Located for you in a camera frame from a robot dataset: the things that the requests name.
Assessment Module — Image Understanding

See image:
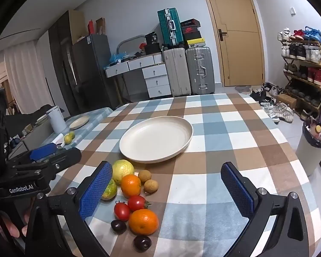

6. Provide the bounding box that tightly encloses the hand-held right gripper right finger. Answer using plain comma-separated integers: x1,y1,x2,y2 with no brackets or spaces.
221,162,309,257

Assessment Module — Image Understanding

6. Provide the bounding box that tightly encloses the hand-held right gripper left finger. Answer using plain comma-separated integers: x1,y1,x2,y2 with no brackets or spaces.
25,161,113,257

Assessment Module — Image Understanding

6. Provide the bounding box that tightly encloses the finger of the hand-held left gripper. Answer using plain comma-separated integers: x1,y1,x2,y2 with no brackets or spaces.
7,147,82,180
16,142,58,165

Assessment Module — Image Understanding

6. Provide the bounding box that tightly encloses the mottled green fruit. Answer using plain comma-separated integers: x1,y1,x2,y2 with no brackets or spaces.
101,178,117,201

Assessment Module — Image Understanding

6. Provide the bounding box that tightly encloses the red tomato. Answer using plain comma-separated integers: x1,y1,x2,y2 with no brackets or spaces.
127,195,151,211
114,201,131,221

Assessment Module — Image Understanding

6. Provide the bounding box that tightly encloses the yellow-green guava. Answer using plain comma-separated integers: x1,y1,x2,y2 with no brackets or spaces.
112,160,135,186

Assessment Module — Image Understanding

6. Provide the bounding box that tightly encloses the orange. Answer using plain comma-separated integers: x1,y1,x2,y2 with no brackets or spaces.
120,174,142,197
128,209,159,235

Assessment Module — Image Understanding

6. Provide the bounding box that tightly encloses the dark plum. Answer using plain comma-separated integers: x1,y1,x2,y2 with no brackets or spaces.
111,220,127,234
134,235,152,252

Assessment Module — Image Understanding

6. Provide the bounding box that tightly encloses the brown longan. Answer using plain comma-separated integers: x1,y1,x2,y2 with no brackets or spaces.
144,179,159,194
138,170,152,182

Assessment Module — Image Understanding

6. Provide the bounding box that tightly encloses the cream round plate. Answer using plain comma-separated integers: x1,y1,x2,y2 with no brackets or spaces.
119,116,193,164

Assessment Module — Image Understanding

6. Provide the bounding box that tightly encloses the person's left hand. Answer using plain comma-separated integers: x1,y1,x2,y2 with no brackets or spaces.
0,211,30,238

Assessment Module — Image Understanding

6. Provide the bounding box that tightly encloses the white kettle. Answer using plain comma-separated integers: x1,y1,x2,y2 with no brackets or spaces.
46,106,67,134

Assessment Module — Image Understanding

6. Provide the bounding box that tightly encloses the small beige plate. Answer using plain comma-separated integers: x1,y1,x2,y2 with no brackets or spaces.
69,115,90,129

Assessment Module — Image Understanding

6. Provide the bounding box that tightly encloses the small blue checked tablecloth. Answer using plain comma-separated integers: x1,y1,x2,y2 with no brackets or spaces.
59,107,114,151

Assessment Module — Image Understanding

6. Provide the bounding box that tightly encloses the white curtain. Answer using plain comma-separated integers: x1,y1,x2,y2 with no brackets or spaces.
0,39,55,115

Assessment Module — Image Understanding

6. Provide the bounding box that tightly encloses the white trash bin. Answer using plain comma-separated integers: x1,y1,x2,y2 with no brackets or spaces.
295,120,321,176

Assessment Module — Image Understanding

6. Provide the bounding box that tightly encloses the grey refrigerator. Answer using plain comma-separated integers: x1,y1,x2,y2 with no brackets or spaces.
71,34,119,114

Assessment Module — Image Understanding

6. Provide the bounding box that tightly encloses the dark tall cabinet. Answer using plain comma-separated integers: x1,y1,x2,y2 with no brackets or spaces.
48,10,86,118

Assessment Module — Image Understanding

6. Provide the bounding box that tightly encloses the pile of loose shoes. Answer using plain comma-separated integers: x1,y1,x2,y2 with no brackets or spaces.
249,82,295,124

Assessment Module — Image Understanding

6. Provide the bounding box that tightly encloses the brown cardboard box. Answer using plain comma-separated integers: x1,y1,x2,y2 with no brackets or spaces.
275,94,297,110

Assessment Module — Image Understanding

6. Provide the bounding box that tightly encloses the blue plastic bag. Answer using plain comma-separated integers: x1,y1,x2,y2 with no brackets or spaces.
108,51,129,64

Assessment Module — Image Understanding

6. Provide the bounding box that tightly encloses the white desk with drawers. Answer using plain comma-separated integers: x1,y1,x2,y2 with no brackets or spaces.
105,54,172,98

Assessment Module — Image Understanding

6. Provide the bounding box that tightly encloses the silver suitcase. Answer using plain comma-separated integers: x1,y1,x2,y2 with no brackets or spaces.
185,46,215,95

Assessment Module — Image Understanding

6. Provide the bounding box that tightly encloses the beige suitcase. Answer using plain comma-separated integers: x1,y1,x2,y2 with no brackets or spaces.
163,48,192,97

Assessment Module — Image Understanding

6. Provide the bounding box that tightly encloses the wooden shoe rack with shoes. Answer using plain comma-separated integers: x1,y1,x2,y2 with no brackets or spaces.
278,26,321,121

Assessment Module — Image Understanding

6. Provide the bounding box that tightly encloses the black bag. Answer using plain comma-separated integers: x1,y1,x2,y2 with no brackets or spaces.
144,44,162,55

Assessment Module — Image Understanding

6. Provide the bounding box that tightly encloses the wooden door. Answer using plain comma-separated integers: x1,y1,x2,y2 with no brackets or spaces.
199,0,265,87

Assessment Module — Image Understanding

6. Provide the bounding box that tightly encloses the small black box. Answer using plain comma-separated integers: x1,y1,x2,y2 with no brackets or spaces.
145,32,161,46

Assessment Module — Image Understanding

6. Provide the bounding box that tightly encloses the yellow and black shoe box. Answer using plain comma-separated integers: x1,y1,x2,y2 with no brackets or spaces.
186,38,205,48

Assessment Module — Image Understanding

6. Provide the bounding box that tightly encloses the red and black shoe box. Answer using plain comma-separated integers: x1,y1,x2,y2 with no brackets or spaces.
182,26,202,41

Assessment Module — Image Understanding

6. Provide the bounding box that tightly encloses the teal suitcase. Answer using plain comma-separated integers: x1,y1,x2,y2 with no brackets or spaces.
157,8,184,46

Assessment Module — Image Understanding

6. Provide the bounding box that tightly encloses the grey arched tube frame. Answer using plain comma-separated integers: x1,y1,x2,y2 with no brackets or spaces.
116,35,147,55

